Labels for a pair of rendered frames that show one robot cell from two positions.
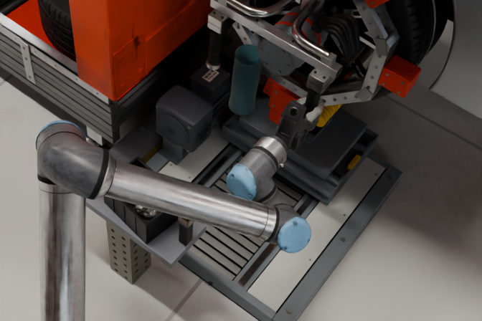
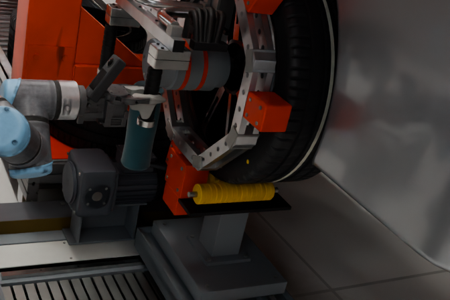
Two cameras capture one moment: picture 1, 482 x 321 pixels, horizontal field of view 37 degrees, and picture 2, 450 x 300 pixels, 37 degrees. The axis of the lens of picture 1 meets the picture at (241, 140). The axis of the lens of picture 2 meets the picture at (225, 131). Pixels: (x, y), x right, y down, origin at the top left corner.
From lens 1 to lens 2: 1.46 m
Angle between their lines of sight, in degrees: 38
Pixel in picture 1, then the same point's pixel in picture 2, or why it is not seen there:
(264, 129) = (169, 236)
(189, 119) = (84, 167)
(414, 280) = not seen: outside the picture
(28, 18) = not seen: hidden behind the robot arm
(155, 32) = (89, 65)
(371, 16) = (246, 21)
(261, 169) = (35, 87)
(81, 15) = (21, 3)
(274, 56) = not seen: hidden behind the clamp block
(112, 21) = (35, 2)
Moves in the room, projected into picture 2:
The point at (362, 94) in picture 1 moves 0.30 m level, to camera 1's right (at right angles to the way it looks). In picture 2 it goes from (230, 136) to (335, 185)
